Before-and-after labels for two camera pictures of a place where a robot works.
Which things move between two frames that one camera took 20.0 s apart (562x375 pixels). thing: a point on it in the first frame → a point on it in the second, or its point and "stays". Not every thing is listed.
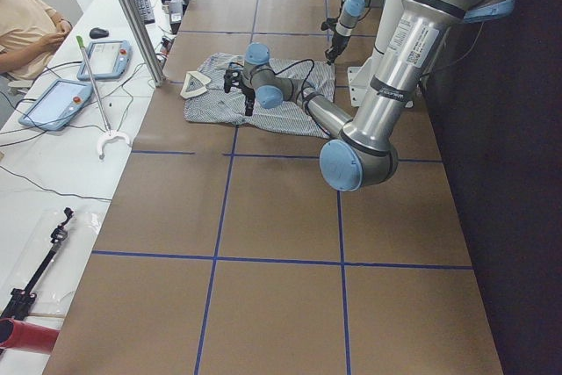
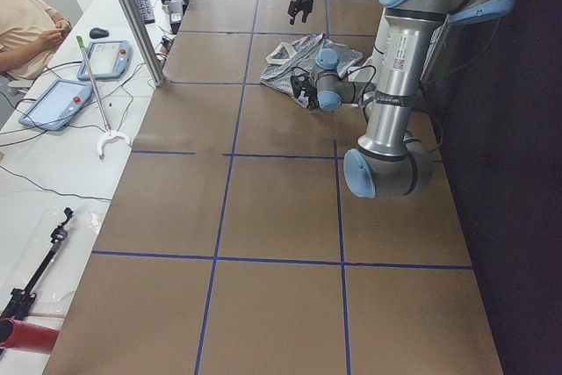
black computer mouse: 98,32 stays
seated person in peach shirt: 30,31 stays
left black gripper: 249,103 → 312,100
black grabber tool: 20,297 stays
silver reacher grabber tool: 108,133 stays
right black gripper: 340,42 → 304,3
